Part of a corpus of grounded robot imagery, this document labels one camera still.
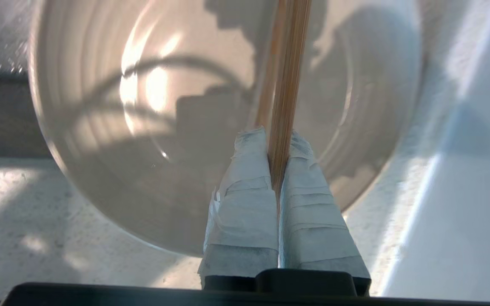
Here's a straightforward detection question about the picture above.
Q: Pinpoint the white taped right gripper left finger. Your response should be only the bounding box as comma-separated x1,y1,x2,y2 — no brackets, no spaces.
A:
198,127,279,289

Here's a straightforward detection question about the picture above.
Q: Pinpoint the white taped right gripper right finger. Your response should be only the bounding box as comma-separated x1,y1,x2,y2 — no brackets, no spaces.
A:
278,131,371,294

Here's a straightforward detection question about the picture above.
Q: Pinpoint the white ceramic plate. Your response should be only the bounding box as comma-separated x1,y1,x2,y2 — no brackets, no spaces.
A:
28,0,424,258

